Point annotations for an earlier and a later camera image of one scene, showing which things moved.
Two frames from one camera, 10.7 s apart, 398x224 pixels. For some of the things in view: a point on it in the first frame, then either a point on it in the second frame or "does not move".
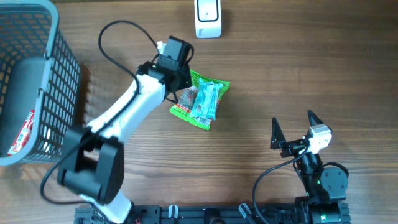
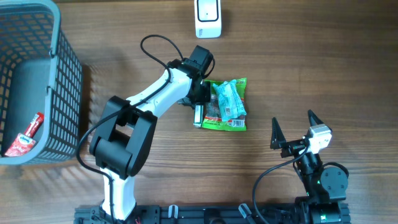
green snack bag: x=186 y=101 to x=226 y=109
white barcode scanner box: x=208 y=18 does not move
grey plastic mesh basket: x=39 y=86 does not move
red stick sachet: x=23 y=134 to x=35 y=125
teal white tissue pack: x=206 y=99 to x=231 y=104
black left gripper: x=188 y=81 to x=205 y=99
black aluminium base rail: x=224 y=214 does not move
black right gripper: x=279 y=142 does not move
